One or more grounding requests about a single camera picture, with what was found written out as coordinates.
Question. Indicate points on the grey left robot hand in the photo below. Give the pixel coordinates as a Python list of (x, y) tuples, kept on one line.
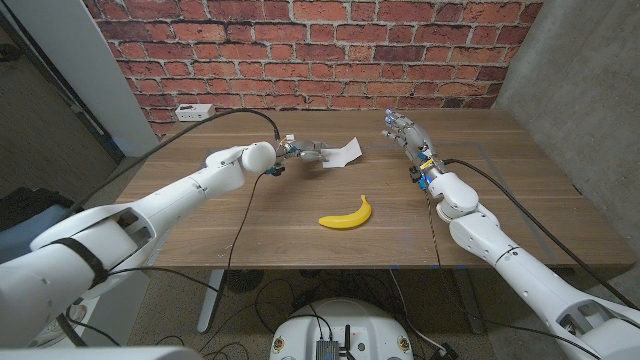
[(305, 149)]

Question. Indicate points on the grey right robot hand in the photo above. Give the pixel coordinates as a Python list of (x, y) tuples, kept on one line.
[(412, 137)]

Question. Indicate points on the white paper shipping label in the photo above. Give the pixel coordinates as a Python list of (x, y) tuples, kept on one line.
[(346, 154)]

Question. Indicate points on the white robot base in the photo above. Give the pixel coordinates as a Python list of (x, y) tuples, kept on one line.
[(345, 315)]

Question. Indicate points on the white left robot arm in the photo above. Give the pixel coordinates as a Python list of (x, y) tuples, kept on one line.
[(175, 195)]

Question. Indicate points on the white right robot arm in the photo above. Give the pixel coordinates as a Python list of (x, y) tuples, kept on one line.
[(525, 270)]

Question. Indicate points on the yellow toy banana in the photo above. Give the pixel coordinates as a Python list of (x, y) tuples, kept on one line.
[(350, 220)]

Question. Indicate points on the red brick print backdrop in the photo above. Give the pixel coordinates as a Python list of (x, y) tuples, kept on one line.
[(320, 50)]

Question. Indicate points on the white power strip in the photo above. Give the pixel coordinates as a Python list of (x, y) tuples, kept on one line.
[(195, 113)]

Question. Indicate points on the black round floor disc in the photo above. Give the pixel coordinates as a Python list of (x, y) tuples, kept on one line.
[(242, 281)]

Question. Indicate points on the grey table leg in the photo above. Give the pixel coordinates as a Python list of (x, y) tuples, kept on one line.
[(470, 305)]

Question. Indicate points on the white table leg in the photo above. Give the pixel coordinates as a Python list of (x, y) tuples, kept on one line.
[(210, 300)]

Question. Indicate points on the black antenna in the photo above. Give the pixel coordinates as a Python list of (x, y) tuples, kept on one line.
[(347, 340)]

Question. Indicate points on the small grey electronics box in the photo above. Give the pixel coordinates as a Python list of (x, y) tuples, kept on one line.
[(327, 350)]

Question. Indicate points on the black bag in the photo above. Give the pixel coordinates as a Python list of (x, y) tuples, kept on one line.
[(25, 202)]

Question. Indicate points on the blue storage bin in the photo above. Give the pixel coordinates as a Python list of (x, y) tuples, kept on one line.
[(15, 240)]

